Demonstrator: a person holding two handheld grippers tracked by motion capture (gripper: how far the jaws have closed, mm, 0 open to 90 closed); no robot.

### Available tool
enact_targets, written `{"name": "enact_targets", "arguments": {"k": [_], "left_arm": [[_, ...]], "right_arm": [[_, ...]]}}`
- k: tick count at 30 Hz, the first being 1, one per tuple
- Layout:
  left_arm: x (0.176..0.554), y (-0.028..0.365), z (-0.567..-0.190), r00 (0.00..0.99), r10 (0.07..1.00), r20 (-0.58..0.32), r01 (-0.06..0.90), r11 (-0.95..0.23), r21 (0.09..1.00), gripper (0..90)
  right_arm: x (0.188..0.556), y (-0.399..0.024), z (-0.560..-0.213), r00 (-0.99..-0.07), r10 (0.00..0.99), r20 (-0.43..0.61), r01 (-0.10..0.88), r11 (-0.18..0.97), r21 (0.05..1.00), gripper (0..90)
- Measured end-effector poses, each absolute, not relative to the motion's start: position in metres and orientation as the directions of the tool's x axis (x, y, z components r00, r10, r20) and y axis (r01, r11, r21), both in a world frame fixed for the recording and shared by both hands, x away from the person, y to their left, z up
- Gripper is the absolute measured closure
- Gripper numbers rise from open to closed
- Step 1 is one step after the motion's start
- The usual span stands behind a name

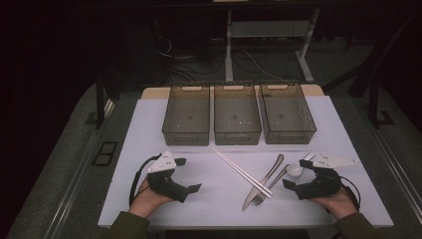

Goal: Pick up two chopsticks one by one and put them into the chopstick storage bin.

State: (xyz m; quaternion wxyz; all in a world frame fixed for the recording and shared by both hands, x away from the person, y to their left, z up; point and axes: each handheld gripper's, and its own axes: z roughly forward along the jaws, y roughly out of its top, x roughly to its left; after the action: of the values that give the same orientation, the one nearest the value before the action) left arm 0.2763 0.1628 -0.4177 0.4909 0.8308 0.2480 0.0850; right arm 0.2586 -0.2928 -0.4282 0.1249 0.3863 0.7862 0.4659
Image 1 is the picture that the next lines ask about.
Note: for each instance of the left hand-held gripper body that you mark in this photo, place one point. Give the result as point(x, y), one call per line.
point(166, 186)

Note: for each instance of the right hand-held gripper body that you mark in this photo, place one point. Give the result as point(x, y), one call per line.
point(323, 184)

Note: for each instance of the silver metal fork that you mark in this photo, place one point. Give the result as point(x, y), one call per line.
point(277, 181)

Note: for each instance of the white spoon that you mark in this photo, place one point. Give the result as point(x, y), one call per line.
point(294, 170)

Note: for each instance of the silver metal knife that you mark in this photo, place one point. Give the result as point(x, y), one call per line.
point(272, 171)

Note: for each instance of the brown translucent plastic bin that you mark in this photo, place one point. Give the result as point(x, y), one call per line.
point(287, 113)
point(186, 116)
point(237, 114)

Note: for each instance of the person's right hand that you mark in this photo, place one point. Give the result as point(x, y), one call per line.
point(340, 202)

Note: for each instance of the person's left hand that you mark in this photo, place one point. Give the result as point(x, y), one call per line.
point(146, 200)

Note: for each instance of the white table sheet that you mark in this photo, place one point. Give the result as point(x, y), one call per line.
point(215, 202)

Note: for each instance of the wooden table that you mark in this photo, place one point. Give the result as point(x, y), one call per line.
point(151, 93)

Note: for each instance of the black metal stand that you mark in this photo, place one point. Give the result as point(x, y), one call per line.
point(374, 109)

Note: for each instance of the black rectangular floor frame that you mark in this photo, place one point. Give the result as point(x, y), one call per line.
point(105, 153)

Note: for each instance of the metal floor rail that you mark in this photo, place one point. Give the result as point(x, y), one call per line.
point(398, 166)
point(78, 176)

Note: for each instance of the white metal desk frame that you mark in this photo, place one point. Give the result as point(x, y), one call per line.
point(268, 29)

